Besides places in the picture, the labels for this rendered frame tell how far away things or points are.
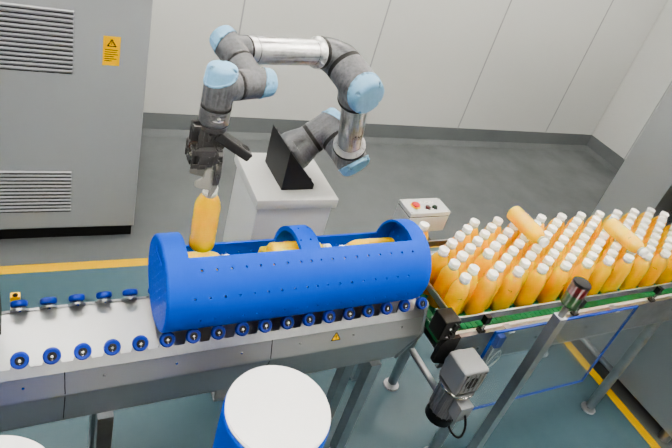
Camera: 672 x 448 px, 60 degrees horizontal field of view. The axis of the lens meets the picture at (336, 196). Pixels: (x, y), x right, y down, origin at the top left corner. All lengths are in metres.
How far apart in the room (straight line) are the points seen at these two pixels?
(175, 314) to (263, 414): 0.36
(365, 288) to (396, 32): 3.33
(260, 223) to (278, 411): 0.78
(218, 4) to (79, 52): 1.58
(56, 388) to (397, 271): 1.04
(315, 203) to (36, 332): 0.99
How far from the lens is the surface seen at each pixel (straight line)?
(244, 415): 1.57
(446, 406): 2.31
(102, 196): 3.41
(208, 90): 1.41
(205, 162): 1.50
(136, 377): 1.84
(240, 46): 1.53
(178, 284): 1.63
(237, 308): 1.71
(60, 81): 3.06
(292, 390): 1.64
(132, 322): 1.88
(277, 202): 2.08
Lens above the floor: 2.31
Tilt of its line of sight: 32 degrees down
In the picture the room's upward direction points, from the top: 17 degrees clockwise
